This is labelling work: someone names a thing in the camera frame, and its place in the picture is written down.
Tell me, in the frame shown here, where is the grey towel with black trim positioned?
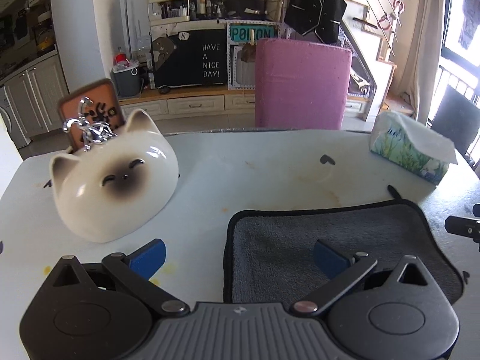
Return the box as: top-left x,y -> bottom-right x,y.
223,185 -> 470,305

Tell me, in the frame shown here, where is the white ceramic cat bowl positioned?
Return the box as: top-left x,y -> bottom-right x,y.
50,108 -> 179,244

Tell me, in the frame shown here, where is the washing machine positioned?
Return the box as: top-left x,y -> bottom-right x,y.
0,85 -> 32,150

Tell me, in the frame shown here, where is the black printed cart cover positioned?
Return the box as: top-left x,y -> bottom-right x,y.
150,28 -> 229,89

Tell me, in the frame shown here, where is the dark chair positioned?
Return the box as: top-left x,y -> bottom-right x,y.
430,89 -> 480,159

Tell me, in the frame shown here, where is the low white drawer cabinet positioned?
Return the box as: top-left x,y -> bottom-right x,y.
119,89 -> 370,118

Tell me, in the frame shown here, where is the black vest with white piping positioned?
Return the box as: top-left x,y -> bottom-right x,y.
283,0 -> 348,44

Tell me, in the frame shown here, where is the white kitchen cabinet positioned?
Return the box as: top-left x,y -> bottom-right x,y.
0,53 -> 71,140

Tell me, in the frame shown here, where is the pink covered chair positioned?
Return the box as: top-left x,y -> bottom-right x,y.
254,38 -> 353,131

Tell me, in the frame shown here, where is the teal letter sign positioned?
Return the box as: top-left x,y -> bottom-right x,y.
229,25 -> 277,42

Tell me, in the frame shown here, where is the orange square sign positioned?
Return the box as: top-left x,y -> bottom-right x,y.
58,78 -> 127,151

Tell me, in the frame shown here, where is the floral tissue pack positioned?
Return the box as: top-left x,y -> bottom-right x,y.
369,111 -> 459,187

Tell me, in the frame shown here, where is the white cosmetics rack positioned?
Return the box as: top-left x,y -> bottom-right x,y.
147,0 -> 192,23

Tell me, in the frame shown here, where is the grey waste bin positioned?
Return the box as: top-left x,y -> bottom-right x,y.
112,65 -> 143,98

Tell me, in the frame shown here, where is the white pegboard cart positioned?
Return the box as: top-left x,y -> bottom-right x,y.
226,20 -> 286,91

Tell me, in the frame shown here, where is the beige curtain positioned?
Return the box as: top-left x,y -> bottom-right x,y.
393,0 -> 452,121

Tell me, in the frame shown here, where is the chrome metal ornament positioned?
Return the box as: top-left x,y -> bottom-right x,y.
62,97 -> 115,151

